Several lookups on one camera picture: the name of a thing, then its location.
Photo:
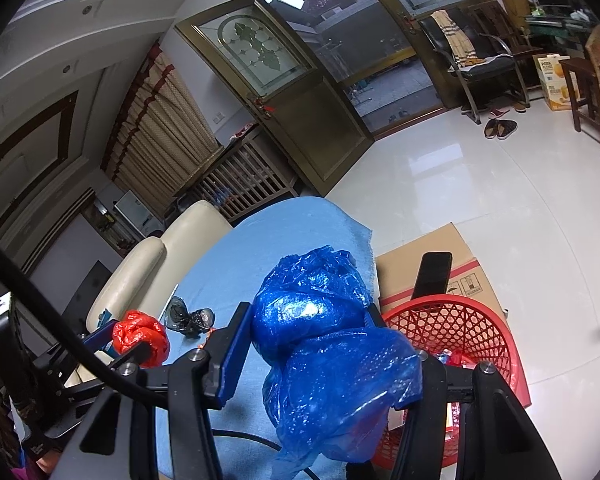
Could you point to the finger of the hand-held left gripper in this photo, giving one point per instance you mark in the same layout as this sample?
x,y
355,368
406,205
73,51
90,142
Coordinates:
x,y
100,338

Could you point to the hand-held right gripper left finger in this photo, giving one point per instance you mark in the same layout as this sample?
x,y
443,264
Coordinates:
x,y
232,355

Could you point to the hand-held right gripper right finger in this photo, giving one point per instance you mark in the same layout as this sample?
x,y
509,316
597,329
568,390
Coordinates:
x,y
432,380

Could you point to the blue foil packet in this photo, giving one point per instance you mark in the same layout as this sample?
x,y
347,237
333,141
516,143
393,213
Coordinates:
x,y
444,356

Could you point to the small red plastic bag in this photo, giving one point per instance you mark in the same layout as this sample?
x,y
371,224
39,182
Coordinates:
x,y
140,335

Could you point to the red plastic basket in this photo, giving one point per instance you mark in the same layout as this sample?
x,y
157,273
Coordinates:
x,y
460,320

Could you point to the blue plastic bag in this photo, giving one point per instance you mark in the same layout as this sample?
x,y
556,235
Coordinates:
x,y
320,340

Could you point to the black plastic bag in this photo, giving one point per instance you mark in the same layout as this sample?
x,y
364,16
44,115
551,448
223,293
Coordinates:
x,y
195,320

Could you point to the cream leather sofa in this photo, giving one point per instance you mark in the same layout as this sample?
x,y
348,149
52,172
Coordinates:
x,y
130,270

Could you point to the blue tablecloth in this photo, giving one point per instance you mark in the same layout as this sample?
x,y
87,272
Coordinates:
x,y
240,270

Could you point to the black phone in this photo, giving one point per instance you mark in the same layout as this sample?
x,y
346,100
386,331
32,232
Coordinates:
x,y
432,275

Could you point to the glass display cabinet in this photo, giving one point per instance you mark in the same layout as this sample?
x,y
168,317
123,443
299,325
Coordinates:
x,y
107,227

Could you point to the large cardboard box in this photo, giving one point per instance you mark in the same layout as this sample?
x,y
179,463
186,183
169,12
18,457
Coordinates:
x,y
475,275

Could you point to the white air conditioner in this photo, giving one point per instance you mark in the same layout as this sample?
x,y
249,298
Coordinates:
x,y
135,210

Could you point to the wooden crib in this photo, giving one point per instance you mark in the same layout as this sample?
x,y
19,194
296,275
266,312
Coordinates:
x,y
250,180

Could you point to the beige curtains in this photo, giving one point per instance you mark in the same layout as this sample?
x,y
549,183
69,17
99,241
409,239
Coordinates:
x,y
160,130

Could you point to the open brass glass door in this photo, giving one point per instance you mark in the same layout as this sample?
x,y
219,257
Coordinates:
x,y
320,130

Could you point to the red door ornament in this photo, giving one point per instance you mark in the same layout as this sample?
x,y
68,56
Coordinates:
x,y
265,107

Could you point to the dark slipper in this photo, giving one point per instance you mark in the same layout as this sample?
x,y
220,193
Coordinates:
x,y
492,130
508,129

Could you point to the red slipper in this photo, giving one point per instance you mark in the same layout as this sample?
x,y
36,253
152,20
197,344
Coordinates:
x,y
497,111

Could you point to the black metal chair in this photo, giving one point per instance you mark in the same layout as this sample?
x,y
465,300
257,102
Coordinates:
x,y
485,67

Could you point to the juice carton box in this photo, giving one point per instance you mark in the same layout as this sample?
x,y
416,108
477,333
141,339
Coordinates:
x,y
555,85

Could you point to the striped towel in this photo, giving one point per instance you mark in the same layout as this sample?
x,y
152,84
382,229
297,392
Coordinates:
x,y
455,35

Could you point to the dark wooden chair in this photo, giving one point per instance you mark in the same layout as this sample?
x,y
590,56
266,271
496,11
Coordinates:
x,y
500,20

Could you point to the small cardboard box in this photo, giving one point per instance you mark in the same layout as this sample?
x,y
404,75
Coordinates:
x,y
515,7

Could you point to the wall television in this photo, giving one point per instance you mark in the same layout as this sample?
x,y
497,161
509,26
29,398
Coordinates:
x,y
87,290

